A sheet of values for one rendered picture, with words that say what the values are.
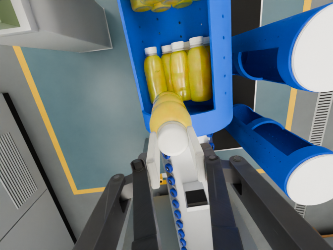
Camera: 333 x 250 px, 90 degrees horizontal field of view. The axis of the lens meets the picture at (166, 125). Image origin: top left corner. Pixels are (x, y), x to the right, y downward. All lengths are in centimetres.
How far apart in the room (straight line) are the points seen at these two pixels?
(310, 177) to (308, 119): 137
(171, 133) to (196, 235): 106
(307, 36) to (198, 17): 35
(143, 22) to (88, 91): 124
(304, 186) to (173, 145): 86
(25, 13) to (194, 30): 54
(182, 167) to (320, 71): 65
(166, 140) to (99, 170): 195
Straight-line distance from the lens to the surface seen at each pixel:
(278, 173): 99
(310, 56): 76
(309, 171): 97
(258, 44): 92
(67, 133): 203
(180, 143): 21
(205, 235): 123
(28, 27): 76
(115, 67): 168
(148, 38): 64
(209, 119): 43
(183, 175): 89
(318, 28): 77
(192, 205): 81
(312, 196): 108
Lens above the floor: 162
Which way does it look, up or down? 69 degrees down
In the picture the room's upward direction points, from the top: 176 degrees clockwise
